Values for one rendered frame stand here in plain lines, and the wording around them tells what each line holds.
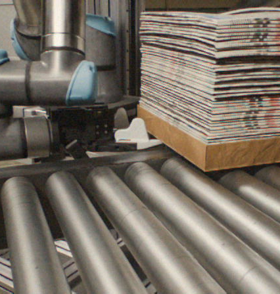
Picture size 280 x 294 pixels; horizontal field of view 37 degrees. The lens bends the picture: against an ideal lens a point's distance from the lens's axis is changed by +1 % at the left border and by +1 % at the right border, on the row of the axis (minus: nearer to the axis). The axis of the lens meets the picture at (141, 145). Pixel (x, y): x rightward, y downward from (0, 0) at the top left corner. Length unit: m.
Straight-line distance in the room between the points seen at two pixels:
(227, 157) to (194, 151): 0.05
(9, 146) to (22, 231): 0.28
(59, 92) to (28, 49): 0.47
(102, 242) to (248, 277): 0.15
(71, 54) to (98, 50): 0.41
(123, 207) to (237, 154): 0.21
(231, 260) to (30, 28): 0.82
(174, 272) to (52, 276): 0.11
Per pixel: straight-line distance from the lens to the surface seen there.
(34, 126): 0.75
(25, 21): 1.10
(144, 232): 0.48
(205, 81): 0.63
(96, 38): 1.11
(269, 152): 0.69
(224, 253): 0.45
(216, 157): 0.64
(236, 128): 0.65
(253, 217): 0.52
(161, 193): 0.58
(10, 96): 0.71
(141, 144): 0.77
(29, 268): 0.42
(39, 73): 0.70
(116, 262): 0.42
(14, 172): 0.68
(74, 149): 0.77
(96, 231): 0.47
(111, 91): 1.13
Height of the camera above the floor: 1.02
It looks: 16 degrees down
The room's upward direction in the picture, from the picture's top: straight up
